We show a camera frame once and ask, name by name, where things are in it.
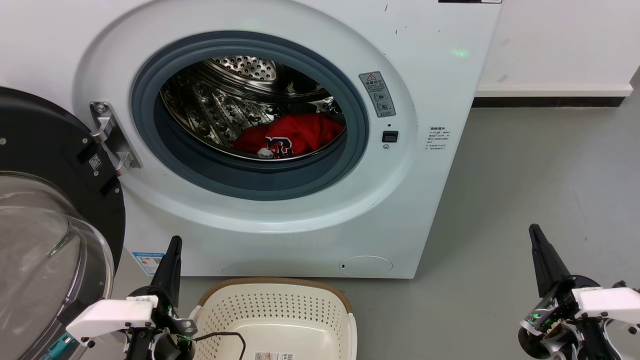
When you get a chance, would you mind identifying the small printed text label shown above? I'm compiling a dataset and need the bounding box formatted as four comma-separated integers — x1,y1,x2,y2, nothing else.
425,126,449,152

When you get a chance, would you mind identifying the blue energy label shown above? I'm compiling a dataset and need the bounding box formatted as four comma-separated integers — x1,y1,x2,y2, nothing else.
132,251,165,276

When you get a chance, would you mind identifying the teal plastic connector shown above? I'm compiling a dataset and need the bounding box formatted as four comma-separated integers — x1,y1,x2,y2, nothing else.
42,334,77,360

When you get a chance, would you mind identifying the silver metal door hinge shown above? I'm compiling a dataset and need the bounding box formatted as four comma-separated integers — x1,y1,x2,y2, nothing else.
90,101,142,176

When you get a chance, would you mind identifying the grey rubber door gasket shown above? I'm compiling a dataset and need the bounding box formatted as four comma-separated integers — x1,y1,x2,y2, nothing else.
131,31,370,202

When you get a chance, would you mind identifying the red garment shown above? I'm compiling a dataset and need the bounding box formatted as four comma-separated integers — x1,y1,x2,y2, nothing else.
232,113,346,160

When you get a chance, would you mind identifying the black and white baseboard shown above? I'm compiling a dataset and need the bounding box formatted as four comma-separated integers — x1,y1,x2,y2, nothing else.
471,82,634,109

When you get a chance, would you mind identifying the cream perforated laundry basket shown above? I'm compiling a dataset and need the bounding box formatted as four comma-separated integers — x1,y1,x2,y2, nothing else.
189,277,358,360

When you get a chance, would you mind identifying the thin black cable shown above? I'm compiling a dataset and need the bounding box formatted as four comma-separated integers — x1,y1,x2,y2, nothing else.
192,331,247,360

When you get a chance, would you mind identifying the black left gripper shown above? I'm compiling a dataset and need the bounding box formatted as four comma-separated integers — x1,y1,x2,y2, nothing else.
125,236,198,360

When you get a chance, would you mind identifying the round white filter cover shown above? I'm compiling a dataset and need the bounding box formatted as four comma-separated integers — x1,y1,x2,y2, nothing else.
339,255,393,277

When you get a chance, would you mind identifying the grey warning sticker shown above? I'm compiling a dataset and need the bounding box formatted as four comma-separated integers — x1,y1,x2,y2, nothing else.
358,71,397,119

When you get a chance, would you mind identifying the white front-load washing machine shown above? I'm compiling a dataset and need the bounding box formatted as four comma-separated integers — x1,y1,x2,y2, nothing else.
0,0,503,280

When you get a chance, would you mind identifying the washing machine door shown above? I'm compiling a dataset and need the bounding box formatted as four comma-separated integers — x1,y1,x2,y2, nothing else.
0,86,126,360

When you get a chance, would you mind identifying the stainless steel washing machine drum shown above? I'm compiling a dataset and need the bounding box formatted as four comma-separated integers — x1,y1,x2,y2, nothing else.
160,55,347,162

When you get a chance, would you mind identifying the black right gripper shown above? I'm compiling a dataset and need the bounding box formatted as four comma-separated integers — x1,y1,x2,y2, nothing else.
517,224,623,360

